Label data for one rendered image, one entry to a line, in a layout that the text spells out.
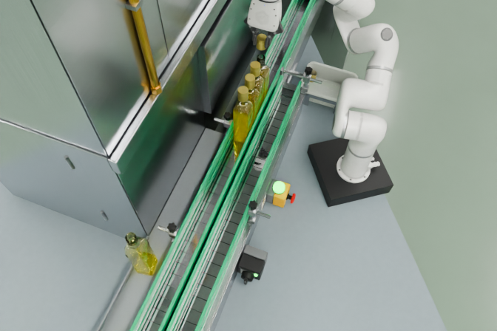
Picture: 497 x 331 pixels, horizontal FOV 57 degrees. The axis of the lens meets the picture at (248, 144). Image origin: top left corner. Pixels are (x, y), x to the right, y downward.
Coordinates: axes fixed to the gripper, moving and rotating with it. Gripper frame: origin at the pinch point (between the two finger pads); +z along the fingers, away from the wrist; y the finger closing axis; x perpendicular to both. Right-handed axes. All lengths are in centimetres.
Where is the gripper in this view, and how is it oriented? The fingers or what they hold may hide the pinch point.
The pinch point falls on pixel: (261, 39)
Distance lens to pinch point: 155.2
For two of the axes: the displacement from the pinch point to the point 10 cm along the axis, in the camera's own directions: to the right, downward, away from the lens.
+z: -1.0, 7.1, 6.9
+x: 3.6, -6.2, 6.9
